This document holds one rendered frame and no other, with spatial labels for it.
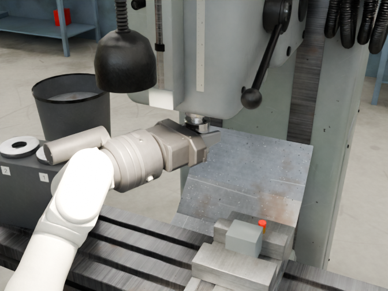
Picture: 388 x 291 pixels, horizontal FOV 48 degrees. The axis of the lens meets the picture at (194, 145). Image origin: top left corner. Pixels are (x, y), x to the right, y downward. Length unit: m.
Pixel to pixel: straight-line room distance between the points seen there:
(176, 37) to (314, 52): 0.51
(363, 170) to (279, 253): 2.37
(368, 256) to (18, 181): 1.90
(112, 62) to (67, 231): 0.24
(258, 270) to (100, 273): 0.35
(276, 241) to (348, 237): 1.71
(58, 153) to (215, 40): 0.28
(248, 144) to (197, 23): 0.61
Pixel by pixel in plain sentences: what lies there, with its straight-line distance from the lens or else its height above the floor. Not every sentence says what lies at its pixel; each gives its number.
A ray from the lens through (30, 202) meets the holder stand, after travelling 1.10.
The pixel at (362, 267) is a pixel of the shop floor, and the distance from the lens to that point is 2.44.
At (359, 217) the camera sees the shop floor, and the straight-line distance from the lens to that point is 2.77.
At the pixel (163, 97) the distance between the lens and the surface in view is 0.63.
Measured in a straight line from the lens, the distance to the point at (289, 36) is 0.81.
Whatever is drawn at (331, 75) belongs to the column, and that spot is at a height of 1.26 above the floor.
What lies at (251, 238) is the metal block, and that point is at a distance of 0.85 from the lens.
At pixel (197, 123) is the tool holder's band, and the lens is 0.76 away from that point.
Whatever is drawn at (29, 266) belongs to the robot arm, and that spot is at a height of 1.19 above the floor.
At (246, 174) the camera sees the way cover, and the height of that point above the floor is 0.97.
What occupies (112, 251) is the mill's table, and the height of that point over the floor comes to 0.91.
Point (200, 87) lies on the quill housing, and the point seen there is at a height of 1.37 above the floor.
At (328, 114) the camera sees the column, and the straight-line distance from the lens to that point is 1.11.
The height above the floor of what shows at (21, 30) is 0.23.
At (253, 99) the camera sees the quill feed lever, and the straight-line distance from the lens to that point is 0.60.
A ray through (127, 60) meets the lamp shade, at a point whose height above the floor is 1.45.
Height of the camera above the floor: 1.60
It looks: 29 degrees down
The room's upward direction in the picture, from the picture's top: straight up
